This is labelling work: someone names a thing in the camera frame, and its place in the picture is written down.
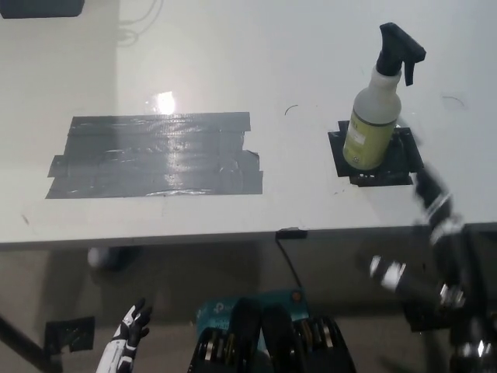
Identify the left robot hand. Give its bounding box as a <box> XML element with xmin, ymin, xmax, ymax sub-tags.
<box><xmin>96</xmin><ymin>298</ymin><xmax>153</xmax><ymax>373</ymax></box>

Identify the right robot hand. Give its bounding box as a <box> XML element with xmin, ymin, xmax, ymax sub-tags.
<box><xmin>364</xmin><ymin>163</ymin><xmax>467</xmax><ymax>312</ymax></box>

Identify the white spray bottle black trigger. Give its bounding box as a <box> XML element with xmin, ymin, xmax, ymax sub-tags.
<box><xmin>342</xmin><ymin>22</ymin><xmax>427</xmax><ymax>171</ymax></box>

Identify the teal box on robot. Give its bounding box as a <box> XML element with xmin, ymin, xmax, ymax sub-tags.
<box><xmin>196</xmin><ymin>287</ymin><xmax>310</xmax><ymax>340</ymax></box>

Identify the black floor tape patch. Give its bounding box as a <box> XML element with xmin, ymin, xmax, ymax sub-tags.
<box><xmin>43</xmin><ymin>315</ymin><xmax>96</xmax><ymax>353</ymax></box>

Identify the black tape square mark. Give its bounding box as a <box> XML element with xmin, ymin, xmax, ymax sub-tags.
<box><xmin>328</xmin><ymin>120</ymin><xmax>425</xmax><ymax>188</ymax></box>

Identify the black table leg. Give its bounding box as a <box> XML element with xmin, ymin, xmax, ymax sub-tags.
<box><xmin>0</xmin><ymin>310</ymin><xmax>64</xmax><ymax>373</ymax></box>

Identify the dark flat box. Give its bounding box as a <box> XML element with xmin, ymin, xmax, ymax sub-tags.
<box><xmin>0</xmin><ymin>0</ymin><xmax>85</xmax><ymax>19</ymax></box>

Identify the black cable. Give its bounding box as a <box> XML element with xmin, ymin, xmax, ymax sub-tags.
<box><xmin>276</xmin><ymin>236</ymin><xmax>304</xmax><ymax>289</ymax></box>

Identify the grey duct tape patch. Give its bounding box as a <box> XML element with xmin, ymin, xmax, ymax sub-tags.
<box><xmin>44</xmin><ymin>111</ymin><xmax>264</xmax><ymax>200</ymax></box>

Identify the white cable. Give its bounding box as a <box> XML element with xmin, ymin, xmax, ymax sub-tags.
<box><xmin>115</xmin><ymin>0</ymin><xmax>157</xmax><ymax>44</ymax></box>

